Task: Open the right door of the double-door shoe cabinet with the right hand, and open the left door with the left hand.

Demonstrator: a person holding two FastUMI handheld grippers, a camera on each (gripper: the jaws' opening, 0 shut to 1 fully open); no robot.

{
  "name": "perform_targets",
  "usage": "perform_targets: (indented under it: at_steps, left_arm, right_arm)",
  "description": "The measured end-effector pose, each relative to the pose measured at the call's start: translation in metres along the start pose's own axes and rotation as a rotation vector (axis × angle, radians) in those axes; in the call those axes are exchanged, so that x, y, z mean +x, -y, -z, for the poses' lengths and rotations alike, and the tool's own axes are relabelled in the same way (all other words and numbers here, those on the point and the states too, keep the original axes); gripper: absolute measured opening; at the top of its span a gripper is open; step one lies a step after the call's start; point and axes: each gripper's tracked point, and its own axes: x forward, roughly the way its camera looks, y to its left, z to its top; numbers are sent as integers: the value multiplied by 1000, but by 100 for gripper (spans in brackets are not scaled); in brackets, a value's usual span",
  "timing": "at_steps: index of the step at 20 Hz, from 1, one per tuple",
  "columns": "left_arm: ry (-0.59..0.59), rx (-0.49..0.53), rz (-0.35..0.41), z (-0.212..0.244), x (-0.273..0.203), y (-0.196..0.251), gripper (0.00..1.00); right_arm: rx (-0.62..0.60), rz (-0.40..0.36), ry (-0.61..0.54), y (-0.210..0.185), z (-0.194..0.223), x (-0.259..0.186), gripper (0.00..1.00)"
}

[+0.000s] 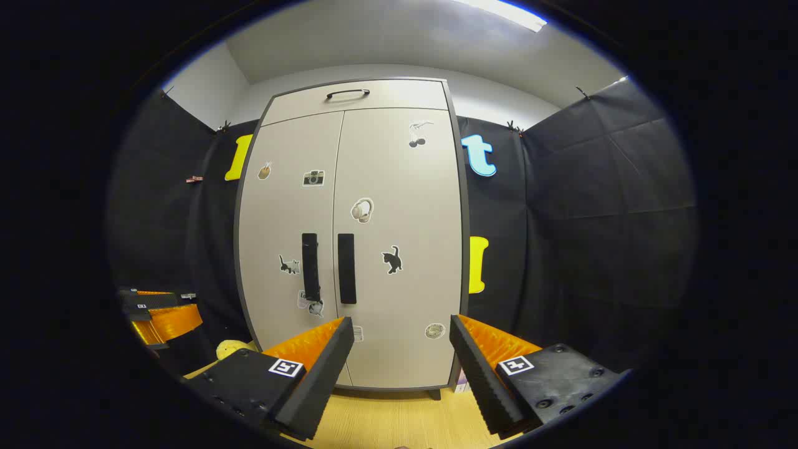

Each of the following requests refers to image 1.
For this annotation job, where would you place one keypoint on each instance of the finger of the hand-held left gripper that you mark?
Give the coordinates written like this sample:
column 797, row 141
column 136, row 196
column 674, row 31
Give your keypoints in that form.
column 156, row 299
column 174, row 321

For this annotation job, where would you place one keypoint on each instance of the ceiling light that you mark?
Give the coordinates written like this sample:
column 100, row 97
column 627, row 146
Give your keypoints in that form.
column 511, row 15

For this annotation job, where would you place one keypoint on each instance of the beige double-door shoe cabinet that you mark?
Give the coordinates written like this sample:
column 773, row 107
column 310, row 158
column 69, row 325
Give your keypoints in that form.
column 386, row 96

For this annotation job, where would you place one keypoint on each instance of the white box with purple print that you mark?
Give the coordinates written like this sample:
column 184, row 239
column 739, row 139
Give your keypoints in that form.
column 462, row 386

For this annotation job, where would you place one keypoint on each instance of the yellow plush toy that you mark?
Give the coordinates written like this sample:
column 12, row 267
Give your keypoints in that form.
column 230, row 349

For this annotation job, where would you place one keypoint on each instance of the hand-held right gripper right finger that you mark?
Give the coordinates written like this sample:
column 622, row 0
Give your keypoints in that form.
column 483, row 380

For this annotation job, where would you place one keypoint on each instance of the beige cabinet door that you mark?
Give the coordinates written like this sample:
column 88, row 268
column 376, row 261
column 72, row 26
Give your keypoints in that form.
column 405, row 280
column 274, row 218

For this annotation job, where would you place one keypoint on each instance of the black backdrop cloth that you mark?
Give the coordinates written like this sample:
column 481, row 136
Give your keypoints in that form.
column 592, row 218

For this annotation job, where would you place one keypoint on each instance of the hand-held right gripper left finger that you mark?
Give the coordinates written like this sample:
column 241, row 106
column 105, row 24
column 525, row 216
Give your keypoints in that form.
column 324, row 374

